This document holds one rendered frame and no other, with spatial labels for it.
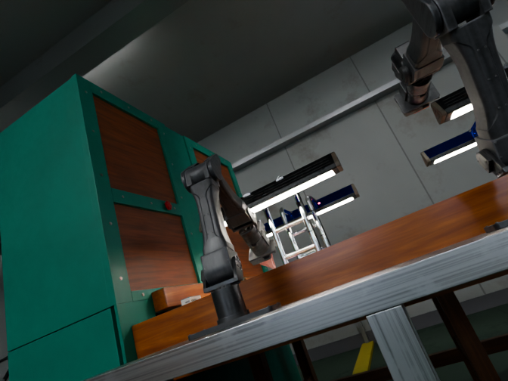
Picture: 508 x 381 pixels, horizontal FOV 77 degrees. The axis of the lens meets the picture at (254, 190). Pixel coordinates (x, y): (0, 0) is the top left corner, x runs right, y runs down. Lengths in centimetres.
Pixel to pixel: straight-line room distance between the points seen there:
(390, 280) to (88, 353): 101
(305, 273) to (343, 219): 297
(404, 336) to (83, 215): 110
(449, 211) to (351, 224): 299
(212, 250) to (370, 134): 344
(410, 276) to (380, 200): 338
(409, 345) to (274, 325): 17
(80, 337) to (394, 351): 102
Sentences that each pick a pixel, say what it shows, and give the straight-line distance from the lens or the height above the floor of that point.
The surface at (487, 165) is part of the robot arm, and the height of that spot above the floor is 78.
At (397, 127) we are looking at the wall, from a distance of 405.
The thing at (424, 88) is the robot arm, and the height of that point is 105.
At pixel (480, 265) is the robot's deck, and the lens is 45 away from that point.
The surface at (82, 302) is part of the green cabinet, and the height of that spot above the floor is 89.
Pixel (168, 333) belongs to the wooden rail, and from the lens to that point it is 107.
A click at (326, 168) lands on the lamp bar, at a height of 105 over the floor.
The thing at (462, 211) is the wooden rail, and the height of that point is 73.
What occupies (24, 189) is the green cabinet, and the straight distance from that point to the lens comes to 161.
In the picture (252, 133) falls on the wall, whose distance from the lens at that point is 441.
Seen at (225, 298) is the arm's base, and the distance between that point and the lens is 69.
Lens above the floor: 68
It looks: 20 degrees up
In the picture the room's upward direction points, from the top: 20 degrees counter-clockwise
